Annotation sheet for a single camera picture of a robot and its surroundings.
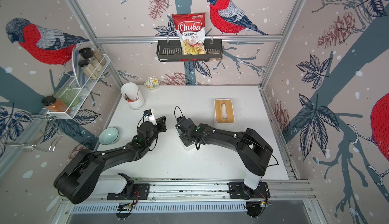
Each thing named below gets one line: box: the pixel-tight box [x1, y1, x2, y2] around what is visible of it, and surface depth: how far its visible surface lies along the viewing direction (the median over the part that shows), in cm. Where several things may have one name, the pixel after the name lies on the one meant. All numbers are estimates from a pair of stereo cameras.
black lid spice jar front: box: [78, 59, 99, 80], surface depth 79 cm
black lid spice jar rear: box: [78, 47, 103, 72], surface depth 81 cm
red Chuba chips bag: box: [171, 12, 207, 55], surface depth 83 cm
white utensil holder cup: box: [121, 82, 147, 110], surface depth 103 cm
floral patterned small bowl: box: [143, 77, 161, 90], surface depth 124 cm
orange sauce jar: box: [41, 95, 68, 112], surface depth 62 cm
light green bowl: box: [98, 126, 120, 146], surface depth 92 cm
